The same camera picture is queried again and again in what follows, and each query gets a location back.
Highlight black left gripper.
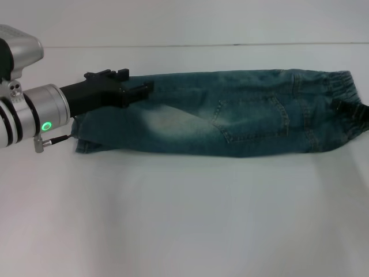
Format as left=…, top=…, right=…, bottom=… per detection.
left=58, top=68, right=155, bottom=119

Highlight blue denim shorts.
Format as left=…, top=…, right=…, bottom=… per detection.
left=70, top=68, right=364, bottom=159

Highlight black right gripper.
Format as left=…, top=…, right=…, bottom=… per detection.
left=330, top=100, right=369, bottom=131

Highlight light grey camera mount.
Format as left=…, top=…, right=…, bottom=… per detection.
left=0, top=77, right=26, bottom=112

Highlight thin dark cable with plug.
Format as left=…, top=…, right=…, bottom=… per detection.
left=34, top=133, right=73, bottom=154

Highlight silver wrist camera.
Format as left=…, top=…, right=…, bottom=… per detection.
left=0, top=24, right=44, bottom=83

